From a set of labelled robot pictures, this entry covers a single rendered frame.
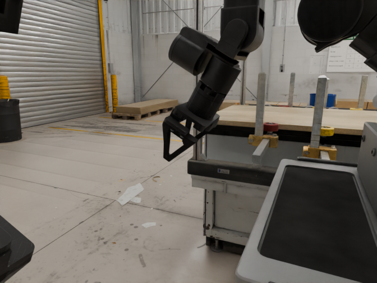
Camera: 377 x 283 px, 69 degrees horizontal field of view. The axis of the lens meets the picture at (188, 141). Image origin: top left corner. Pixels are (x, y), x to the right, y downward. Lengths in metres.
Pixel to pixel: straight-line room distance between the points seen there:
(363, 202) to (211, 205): 1.54
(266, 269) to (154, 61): 9.65
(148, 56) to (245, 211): 8.53
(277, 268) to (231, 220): 1.66
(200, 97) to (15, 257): 0.36
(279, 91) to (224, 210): 6.92
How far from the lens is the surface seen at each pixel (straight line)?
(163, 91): 9.63
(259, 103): 1.33
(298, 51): 8.49
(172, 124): 0.47
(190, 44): 0.50
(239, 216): 1.82
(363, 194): 0.32
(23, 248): 0.23
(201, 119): 0.49
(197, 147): 1.45
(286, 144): 1.57
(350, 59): 8.51
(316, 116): 1.32
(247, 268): 0.18
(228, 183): 1.48
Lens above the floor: 1.16
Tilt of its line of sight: 14 degrees down
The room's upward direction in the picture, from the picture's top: straight up
